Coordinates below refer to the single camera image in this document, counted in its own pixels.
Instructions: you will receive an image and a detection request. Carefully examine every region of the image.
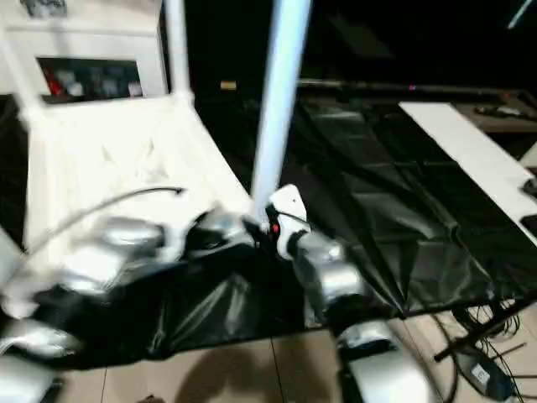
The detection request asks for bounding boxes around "white plastic table top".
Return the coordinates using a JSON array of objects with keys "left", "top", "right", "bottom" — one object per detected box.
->
[{"left": 0, "top": 92, "right": 263, "bottom": 320}]

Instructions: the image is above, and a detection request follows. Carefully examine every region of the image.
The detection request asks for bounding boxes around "black table mat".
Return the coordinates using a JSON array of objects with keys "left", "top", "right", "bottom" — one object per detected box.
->
[{"left": 0, "top": 94, "right": 537, "bottom": 370}]

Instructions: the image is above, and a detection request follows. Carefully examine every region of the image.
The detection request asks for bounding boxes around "white flat board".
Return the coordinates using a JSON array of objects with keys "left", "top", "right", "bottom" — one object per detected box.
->
[{"left": 398, "top": 100, "right": 537, "bottom": 244}]

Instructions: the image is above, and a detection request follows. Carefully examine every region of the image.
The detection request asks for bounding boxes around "white glass-door cabinet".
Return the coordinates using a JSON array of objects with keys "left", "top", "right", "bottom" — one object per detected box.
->
[{"left": 0, "top": 0, "right": 169, "bottom": 102}]

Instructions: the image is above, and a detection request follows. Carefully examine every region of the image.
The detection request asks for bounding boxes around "brown side table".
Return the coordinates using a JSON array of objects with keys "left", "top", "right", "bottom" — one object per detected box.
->
[{"left": 461, "top": 90, "right": 537, "bottom": 135}]

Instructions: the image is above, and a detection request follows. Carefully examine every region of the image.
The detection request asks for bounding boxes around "black remote control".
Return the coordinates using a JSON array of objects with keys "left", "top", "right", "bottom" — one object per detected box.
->
[{"left": 473, "top": 105, "right": 524, "bottom": 119}]

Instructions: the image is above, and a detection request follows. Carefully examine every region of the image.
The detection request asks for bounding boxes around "black tripod stand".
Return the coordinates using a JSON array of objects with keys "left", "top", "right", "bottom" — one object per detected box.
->
[{"left": 434, "top": 300, "right": 537, "bottom": 400}]

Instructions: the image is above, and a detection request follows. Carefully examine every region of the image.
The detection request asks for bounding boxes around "bag of black parts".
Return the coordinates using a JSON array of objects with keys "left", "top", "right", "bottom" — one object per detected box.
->
[{"left": 23, "top": 0, "right": 68, "bottom": 18}]

